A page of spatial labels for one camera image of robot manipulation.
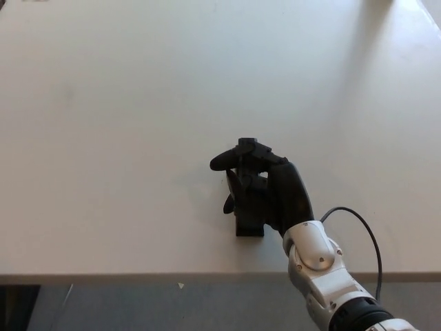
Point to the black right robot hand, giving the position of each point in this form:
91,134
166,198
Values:
287,193

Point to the black desk stapler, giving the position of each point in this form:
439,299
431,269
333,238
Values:
249,231

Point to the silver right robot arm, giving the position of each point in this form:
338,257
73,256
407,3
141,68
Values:
318,251

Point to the small white paper scrap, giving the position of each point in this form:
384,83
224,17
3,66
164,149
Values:
180,285

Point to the black box-shaped object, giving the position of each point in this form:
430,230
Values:
17,308

